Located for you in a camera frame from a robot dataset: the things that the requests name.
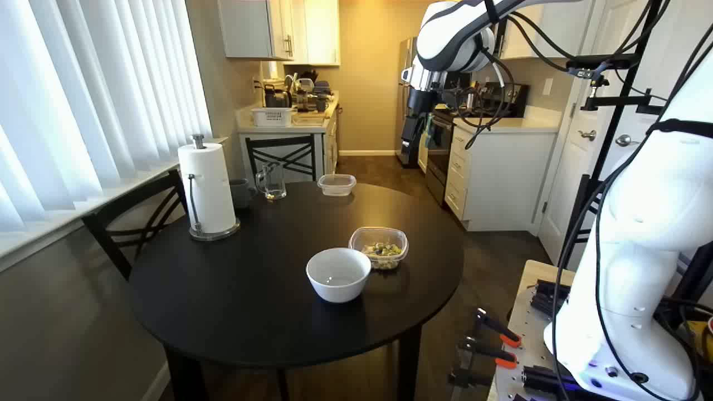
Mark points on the silver door knob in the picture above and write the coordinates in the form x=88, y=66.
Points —
x=625, y=141

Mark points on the white upper cabinets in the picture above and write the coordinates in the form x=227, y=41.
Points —
x=269, y=27

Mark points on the white vertical blinds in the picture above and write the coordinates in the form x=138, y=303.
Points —
x=80, y=90

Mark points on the clear plastic bowl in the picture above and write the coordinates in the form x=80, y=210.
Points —
x=379, y=245

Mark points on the white counter with cabinet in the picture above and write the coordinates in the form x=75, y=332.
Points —
x=281, y=127

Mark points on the black coffee maker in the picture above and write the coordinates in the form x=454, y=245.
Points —
x=307, y=90

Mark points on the white bowl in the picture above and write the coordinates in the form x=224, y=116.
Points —
x=338, y=278

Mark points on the black oven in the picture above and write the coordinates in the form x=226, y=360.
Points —
x=437, y=157

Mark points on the white kitchen base cabinet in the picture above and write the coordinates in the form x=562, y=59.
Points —
x=498, y=180

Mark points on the white tub on counter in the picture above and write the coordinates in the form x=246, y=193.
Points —
x=272, y=116

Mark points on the white paper towel roll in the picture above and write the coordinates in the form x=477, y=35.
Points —
x=209, y=186

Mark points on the black metal camera stand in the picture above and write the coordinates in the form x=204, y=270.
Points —
x=621, y=103

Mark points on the black chair by counter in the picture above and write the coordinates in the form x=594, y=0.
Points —
x=281, y=157

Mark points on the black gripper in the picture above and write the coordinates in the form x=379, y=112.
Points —
x=422, y=88

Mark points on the robot mounting bench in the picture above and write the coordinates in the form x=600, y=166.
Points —
x=524, y=319

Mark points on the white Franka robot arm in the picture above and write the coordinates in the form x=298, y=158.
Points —
x=647, y=223

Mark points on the clear glass mug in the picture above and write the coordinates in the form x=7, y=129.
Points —
x=272, y=186

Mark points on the white door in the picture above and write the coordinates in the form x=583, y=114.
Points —
x=575, y=171

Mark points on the empty clear plastic container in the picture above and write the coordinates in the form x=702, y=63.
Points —
x=338, y=186

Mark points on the round black table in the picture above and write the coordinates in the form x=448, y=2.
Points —
x=252, y=297

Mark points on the black chair by window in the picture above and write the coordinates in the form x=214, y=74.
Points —
x=129, y=230

